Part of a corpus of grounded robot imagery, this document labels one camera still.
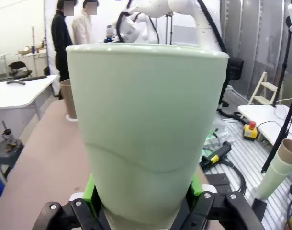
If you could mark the brown tall cup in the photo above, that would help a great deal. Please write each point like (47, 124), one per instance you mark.
(288, 151)
(69, 100)

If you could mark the black light stand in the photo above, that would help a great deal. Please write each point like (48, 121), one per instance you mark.
(281, 131)

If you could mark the white side table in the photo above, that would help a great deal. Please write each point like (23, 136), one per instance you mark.
(256, 110)

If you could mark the person in white jacket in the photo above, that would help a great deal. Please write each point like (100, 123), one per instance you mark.
(82, 28)

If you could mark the black device yellow label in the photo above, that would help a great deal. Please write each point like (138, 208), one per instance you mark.
(216, 154)

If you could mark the black metal rod tool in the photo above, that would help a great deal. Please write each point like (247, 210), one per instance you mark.
(26, 80)

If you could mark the grey metal stool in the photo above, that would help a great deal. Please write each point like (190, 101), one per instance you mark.
(7, 153)

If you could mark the black box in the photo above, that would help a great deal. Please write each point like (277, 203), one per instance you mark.
(234, 68)

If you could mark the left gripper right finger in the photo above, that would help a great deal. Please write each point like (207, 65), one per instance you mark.
(196, 189)

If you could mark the yellow emergency stop box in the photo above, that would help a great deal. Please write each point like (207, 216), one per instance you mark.
(250, 134)

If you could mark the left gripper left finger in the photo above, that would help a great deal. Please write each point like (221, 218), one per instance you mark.
(88, 191)

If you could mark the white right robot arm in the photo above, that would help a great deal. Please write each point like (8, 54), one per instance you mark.
(184, 7)

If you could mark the white step ladder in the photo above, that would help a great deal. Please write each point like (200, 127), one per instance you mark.
(263, 82)

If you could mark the pale green tall cup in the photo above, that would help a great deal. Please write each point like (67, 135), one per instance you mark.
(272, 177)
(146, 119)

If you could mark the person in black clothes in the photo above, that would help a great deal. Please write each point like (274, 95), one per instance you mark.
(61, 31)

